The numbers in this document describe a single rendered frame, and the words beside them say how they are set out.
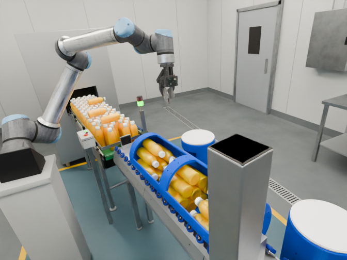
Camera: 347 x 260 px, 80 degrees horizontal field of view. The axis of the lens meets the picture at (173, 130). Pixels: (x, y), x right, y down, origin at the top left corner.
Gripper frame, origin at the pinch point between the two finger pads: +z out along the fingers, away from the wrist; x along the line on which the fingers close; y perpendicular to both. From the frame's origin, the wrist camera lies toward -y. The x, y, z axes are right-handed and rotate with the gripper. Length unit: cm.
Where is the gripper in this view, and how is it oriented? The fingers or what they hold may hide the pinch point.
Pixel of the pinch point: (168, 101)
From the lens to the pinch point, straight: 117.9
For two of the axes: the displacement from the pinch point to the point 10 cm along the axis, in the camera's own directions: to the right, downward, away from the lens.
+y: 4.5, 1.9, -8.7
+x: 8.9, -1.8, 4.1
